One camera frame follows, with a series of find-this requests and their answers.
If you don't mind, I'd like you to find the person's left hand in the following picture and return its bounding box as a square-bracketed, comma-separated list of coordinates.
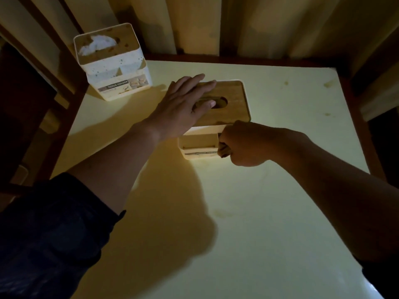
[146, 74, 217, 143]

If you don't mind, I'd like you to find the white tissue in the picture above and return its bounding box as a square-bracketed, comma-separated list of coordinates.
[78, 35, 119, 56]

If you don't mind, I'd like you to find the dark wooden chair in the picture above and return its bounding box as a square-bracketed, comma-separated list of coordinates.
[0, 25, 89, 196]

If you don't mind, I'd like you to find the person's right hand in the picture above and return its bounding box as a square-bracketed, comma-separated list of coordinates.
[218, 120, 282, 168]

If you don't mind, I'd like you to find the dark blue left sleeve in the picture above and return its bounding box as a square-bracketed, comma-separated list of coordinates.
[0, 172, 127, 299]

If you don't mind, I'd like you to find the white tissue holder wooden lid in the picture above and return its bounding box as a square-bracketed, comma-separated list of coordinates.
[177, 80, 252, 161]

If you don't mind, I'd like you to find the dark blue right sleeve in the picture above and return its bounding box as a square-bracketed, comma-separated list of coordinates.
[355, 255, 399, 299]

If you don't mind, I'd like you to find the person's right forearm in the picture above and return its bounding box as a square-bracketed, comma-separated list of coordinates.
[271, 127, 399, 266]

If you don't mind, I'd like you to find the speckled white tissue holder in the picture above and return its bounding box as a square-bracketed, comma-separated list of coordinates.
[73, 23, 153, 102]

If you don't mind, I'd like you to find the person's left forearm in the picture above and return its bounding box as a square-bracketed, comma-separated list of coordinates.
[66, 120, 163, 215]

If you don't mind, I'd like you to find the dark blue sleeve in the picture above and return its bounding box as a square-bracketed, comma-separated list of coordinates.
[0, 172, 127, 299]
[355, 255, 399, 299]

